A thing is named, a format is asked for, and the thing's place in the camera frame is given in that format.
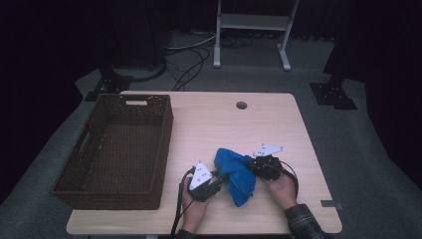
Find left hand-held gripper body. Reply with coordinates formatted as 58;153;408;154
186;160;224;203

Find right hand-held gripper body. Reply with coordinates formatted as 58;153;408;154
248;142;286;182

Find blue printed t-shirt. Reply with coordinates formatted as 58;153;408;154
213;147;258;208

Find brown wicker basket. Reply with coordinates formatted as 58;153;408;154
50;93;174;211

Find person's right hand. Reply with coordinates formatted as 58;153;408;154
261;168;299;211

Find person's left hand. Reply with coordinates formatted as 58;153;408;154
180;177;214;234

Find grey tape strip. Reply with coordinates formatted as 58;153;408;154
319;199;343;212

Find black stand with square base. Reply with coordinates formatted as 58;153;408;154
309;66;359;112

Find black stand with flat feet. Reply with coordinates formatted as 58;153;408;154
83;64;134;103

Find white metal stand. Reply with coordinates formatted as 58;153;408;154
213;0;301;72

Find left hand-held gripper cable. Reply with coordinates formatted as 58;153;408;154
169;166;197;239

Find hand-held gripper cable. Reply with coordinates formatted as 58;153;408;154
279;159;301;201
169;166;197;239

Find right hand-held gripper cable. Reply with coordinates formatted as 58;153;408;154
279;159;301;201

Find black floor cables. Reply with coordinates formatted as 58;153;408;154
164;45;212;93

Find thick black hose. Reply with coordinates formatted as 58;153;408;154
130;57;169;84

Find white floor cable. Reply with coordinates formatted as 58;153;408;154
166;33;219;52

